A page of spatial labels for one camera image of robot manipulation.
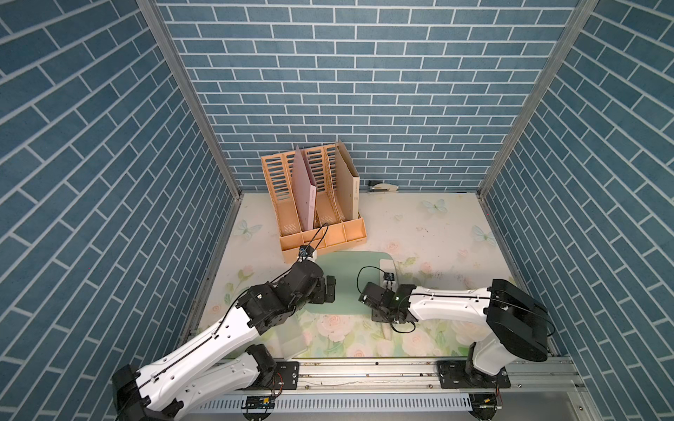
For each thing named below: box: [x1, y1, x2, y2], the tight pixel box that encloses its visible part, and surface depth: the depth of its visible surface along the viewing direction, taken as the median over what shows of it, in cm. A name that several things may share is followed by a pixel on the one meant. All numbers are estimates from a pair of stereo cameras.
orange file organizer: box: [261, 143, 367, 264], surface depth 104 cm
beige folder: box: [335, 141, 361, 221], surface depth 91 cm
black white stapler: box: [368, 180, 400, 193], surface depth 123 cm
